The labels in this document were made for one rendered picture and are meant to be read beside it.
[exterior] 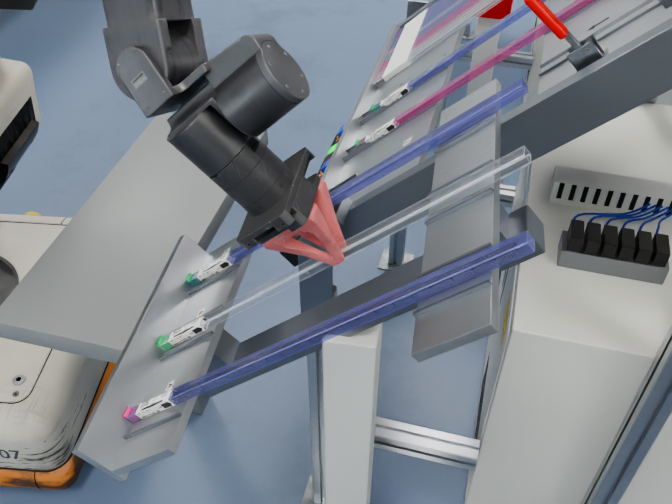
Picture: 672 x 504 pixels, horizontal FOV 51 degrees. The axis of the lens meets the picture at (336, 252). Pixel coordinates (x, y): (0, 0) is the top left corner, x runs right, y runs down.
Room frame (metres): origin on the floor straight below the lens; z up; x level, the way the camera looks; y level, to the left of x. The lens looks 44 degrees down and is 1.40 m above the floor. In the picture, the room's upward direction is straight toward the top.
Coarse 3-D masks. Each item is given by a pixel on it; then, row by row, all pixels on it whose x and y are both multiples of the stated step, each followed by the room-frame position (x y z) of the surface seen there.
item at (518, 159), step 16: (496, 160) 0.49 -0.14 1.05; (512, 160) 0.47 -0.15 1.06; (528, 160) 0.47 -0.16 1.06; (480, 176) 0.48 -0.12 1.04; (496, 176) 0.47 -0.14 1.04; (448, 192) 0.48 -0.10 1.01; (464, 192) 0.48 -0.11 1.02; (416, 208) 0.49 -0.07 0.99; (432, 208) 0.48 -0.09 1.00; (384, 224) 0.50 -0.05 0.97; (400, 224) 0.49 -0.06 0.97; (352, 240) 0.50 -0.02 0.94; (368, 240) 0.49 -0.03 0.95; (288, 272) 0.52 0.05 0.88; (304, 272) 0.50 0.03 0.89; (256, 288) 0.53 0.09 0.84; (272, 288) 0.51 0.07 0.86; (240, 304) 0.52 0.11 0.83; (208, 320) 0.53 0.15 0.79; (224, 320) 0.52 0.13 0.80
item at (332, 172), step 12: (396, 24) 1.39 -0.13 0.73; (384, 48) 1.29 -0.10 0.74; (384, 60) 1.25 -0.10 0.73; (372, 72) 1.19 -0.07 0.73; (372, 84) 1.16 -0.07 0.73; (360, 96) 1.11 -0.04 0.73; (372, 96) 1.13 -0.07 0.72; (360, 108) 1.07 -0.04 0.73; (348, 120) 1.04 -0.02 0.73; (360, 120) 1.04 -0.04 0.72; (348, 132) 1.00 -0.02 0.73; (348, 144) 0.97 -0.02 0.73; (336, 156) 0.92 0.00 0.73; (336, 168) 0.90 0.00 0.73; (324, 180) 0.86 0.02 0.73; (336, 180) 0.88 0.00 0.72
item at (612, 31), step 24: (552, 0) 0.96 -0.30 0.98; (600, 0) 0.84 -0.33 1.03; (624, 0) 0.80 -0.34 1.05; (648, 0) 0.75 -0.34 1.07; (576, 24) 0.82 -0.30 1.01; (600, 24) 0.78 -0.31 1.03; (624, 24) 0.73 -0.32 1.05; (648, 24) 0.70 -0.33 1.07; (552, 48) 0.80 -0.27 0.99; (552, 72) 0.74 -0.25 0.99
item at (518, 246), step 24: (504, 240) 0.38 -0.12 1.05; (528, 240) 0.37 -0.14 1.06; (456, 264) 0.38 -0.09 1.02; (480, 264) 0.37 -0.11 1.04; (504, 264) 0.37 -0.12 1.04; (408, 288) 0.39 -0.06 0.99; (432, 288) 0.38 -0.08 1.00; (360, 312) 0.39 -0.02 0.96; (384, 312) 0.38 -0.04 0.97; (312, 336) 0.40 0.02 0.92; (240, 360) 0.42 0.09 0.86; (264, 360) 0.40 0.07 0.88; (192, 384) 0.43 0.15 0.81; (216, 384) 0.41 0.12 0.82
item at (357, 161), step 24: (456, 48) 1.07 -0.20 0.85; (408, 72) 1.12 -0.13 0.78; (384, 96) 1.09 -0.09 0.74; (408, 96) 1.00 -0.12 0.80; (384, 120) 0.98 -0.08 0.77; (408, 120) 0.90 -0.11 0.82; (432, 120) 0.85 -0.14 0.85; (384, 144) 0.88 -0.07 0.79; (408, 144) 0.82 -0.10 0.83; (360, 168) 0.86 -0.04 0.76; (408, 168) 0.75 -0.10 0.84; (360, 192) 0.78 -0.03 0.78
